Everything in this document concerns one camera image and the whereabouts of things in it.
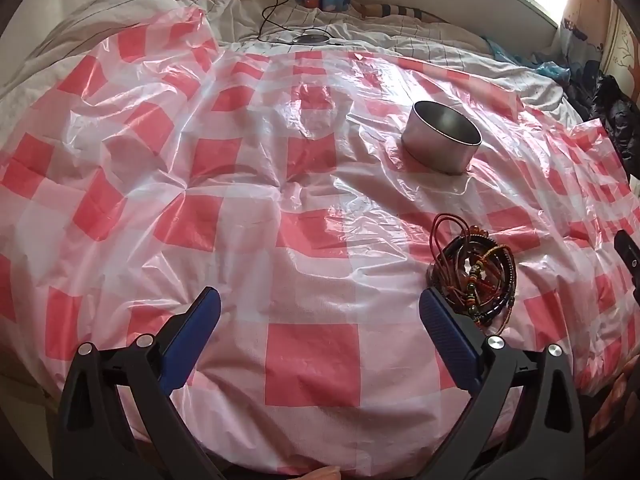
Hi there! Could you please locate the round grey charger disc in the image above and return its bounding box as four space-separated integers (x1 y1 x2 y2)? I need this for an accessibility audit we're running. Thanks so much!
291 31 332 46

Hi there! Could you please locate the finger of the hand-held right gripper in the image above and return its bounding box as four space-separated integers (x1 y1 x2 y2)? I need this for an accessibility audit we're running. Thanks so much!
614 230 640 306

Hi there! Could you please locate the black puffer jacket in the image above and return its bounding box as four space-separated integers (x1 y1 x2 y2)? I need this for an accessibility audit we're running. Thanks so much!
565 60 640 181

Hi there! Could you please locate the round metal tin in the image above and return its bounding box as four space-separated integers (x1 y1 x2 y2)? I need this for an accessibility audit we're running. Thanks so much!
401 100 483 177

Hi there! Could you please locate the black charging cable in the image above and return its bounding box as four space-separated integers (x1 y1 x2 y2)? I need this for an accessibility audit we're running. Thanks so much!
257 0 346 47

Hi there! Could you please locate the cream wardrobe with tree print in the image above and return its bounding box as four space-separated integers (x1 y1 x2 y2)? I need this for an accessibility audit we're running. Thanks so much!
600 10 640 91

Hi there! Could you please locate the blue plastic bag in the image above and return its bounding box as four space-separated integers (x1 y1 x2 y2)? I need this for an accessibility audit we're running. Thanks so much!
487 37 571 81

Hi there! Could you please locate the pile of corded beaded bracelets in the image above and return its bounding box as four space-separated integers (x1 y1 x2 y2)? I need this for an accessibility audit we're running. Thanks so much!
426 212 519 333

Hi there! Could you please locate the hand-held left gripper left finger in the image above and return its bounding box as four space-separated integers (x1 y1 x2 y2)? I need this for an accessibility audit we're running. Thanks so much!
52 286 223 480

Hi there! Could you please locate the striped plush toy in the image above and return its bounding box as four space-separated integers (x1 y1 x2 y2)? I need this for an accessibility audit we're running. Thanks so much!
357 2 451 25

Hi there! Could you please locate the red white checked plastic sheet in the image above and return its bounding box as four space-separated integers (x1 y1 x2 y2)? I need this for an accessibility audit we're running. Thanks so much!
0 7 640 476

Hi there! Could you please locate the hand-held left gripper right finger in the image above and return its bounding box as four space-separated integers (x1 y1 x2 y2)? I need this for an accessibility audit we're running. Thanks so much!
419 287 586 480

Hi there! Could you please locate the pink printed curtain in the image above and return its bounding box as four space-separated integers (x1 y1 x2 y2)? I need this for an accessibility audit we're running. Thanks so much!
557 0 613 61

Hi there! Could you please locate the white striped duvet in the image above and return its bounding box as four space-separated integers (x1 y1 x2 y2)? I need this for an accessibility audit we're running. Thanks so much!
0 0 571 116

